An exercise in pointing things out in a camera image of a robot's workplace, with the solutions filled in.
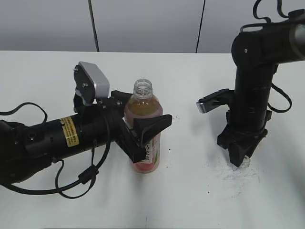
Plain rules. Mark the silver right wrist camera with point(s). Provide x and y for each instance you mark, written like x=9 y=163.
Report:
x=214 y=100

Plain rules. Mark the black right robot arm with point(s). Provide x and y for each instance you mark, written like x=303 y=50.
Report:
x=257 y=55

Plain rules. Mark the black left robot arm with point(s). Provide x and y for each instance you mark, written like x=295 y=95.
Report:
x=26 y=150

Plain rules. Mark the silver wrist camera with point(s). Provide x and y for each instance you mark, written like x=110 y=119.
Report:
x=214 y=100
x=91 y=83

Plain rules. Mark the white bottle cap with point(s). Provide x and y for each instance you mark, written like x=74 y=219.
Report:
x=245 y=163

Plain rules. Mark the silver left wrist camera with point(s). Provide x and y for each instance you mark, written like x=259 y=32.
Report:
x=91 y=83

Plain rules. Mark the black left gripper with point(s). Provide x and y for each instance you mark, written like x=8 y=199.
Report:
x=103 y=120

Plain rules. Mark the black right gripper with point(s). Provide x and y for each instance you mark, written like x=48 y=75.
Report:
x=243 y=133

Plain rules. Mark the peach oolong tea bottle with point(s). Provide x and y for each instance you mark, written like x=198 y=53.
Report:
x=144 y=104

